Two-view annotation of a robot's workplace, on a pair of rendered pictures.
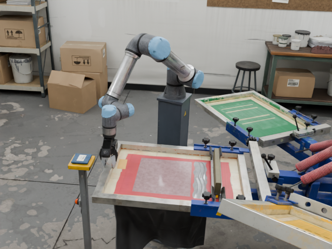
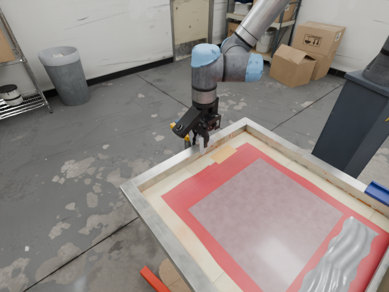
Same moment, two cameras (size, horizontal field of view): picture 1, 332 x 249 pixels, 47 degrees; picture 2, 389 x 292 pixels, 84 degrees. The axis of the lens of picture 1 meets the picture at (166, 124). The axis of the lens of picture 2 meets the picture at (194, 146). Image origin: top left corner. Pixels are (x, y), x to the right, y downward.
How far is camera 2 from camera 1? 1.54 m
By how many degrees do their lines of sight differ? 41
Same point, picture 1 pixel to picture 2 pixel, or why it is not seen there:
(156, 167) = (268, 187)
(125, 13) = not seen: outside the picture
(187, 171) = (320, 230)
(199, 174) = (340, 255)
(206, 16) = not seen: outside the picture
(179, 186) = (274, 255)
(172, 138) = (342, 147)
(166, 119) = (345, 114)
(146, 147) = (278, 145)
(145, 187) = (213, 217)
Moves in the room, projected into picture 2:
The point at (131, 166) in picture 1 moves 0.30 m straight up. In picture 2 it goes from (232, 164) to (245, 84)
